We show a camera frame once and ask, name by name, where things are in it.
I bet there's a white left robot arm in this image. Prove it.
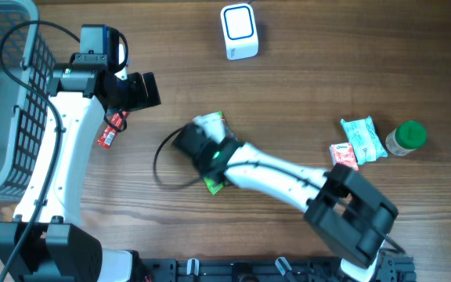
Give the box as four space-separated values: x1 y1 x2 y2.
0 24 161 281

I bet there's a grey mesh shopping basket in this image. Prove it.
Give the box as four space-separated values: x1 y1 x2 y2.
0 0 55 201

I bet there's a red tissue pack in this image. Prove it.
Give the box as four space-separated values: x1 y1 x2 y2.
329 143 359 171

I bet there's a mint green wipes pack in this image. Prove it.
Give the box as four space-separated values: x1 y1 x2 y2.
340 116 388 165

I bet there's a white barcode scanner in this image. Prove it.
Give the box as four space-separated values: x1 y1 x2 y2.
220 3 259 60

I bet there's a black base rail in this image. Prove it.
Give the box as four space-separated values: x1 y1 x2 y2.
131 255 417 282

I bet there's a red snack bar wrapper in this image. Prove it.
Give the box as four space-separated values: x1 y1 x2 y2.
97 111 129 149

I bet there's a green lid jar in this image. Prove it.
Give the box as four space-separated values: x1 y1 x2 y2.
385 121 428 157

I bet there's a green candy bag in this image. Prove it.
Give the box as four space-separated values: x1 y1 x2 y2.
204 114 231 195

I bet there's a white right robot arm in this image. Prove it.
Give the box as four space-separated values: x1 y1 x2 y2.
173 123 399 281

